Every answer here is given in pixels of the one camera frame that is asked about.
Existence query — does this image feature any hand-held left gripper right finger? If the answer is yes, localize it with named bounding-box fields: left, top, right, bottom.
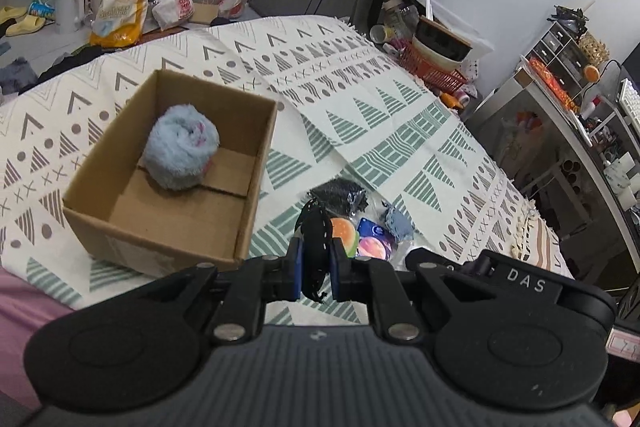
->
left=329, top=242, right=482, bottom=343

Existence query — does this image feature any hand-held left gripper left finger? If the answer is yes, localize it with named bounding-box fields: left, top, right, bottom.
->
left=144, top=240, right=305, bottom=346

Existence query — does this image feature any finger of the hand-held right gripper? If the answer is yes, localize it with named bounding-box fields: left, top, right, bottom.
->
left=405, top=249, right=484, bottom=279

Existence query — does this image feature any brown cardboard box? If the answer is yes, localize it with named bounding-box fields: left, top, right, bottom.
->
left=62, top=68, right=279, bottom=279

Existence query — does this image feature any light blue fluffy towel roll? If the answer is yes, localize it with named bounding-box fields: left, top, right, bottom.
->
left=143, top=105, right=221, bottom=192

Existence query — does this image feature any orange and green soft ball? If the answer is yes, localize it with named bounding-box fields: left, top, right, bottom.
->
left=330, top=217, right=359, bottom=258

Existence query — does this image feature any blue plastic packet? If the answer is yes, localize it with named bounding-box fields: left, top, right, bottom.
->
left=357, top=217, right=387, bottom=240

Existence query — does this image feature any blue-grey cloth piece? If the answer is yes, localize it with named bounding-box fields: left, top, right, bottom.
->
left=381, top=202, right=415, bottom=243

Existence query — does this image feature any black lace cloth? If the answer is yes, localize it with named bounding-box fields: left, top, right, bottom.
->
left=309, top=178, right=370, bottom=217

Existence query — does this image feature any white patterned blanket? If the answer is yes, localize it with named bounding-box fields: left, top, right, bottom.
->
left=0, top=14, right=575, bottom=327

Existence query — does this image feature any red plastic basket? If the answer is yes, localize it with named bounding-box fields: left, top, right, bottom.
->
left=398, top=39, right=468, bottom=95

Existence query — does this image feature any white keyboard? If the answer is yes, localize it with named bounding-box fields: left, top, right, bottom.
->
left=618, top=78, right=640, bottom=138

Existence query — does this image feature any white bowl with dark lid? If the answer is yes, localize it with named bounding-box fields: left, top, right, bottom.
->
left=412, top=16, right=475, bottom=70

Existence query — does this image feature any grey drawer cabinet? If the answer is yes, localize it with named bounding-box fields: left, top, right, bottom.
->
left=530, top=19, right=596, bottom=92

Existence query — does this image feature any clear plastic bottle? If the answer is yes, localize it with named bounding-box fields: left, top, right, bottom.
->
left=392, top=2, right=420, bottom=38

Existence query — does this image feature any pink bed sheet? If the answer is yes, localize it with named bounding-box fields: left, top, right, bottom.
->
left=0, top=268, right=76, bottom=410

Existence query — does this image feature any white plastic bag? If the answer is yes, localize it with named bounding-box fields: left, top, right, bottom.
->
left=152, top=0, right=196, bottom=29

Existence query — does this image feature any dark clothes pile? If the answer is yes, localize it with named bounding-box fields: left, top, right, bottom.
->
left=0, top=44, right=118, bottom=95

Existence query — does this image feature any yellow and white bag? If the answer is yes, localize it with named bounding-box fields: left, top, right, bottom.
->
left=89, top=0, right=149, bottom=48

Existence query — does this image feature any white kettle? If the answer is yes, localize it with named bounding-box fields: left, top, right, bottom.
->
left=53, top=0, right=85, bottom=34

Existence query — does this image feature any metal frame desk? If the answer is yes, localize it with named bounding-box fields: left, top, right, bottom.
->
left=465, top=54, right=640, bottom=288

